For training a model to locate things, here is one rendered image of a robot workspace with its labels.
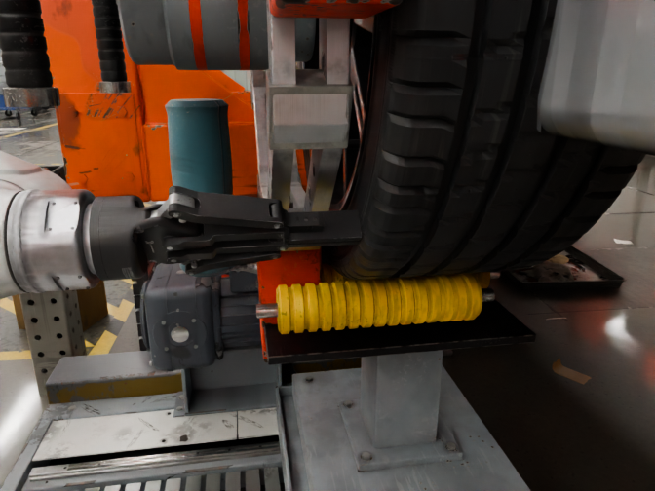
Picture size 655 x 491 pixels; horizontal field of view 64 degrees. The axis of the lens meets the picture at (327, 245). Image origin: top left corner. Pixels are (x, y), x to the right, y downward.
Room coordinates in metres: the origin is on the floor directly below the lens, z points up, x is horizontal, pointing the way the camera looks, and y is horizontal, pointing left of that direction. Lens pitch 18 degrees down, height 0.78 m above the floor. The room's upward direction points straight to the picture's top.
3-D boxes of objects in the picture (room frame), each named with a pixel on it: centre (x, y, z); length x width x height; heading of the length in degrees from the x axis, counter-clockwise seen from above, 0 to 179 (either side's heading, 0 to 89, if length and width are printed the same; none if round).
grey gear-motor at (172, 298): (0.98, 0.15, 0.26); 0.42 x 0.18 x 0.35; 99
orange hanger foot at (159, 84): (1.19, 0.13, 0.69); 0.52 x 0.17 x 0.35; 99
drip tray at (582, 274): (2.07, -0.91, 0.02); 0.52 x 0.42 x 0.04; 4
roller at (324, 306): (0.59, -0.06, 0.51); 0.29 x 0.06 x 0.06; 99
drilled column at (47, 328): (1.20, 0.69, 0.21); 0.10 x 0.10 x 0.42; 9
